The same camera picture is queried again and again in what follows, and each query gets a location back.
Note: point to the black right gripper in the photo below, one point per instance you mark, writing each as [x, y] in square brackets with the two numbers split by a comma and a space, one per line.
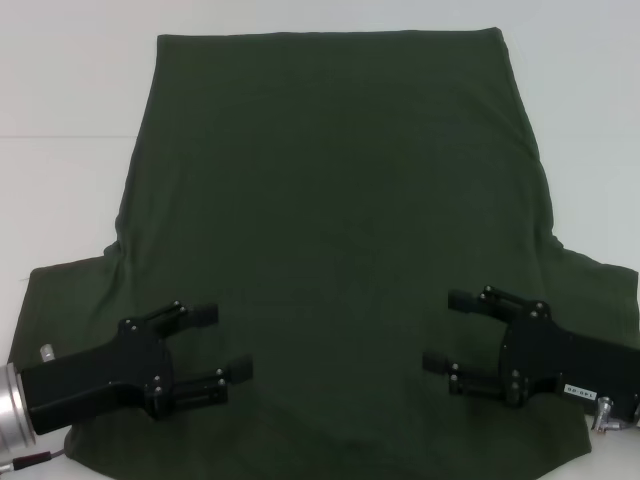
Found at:
[560, 360]

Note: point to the dark green t-shirt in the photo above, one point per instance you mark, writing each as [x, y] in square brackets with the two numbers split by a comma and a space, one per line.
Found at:
[325, 200]

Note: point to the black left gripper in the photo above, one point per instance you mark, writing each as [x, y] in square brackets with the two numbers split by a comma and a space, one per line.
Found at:
[100, 375]

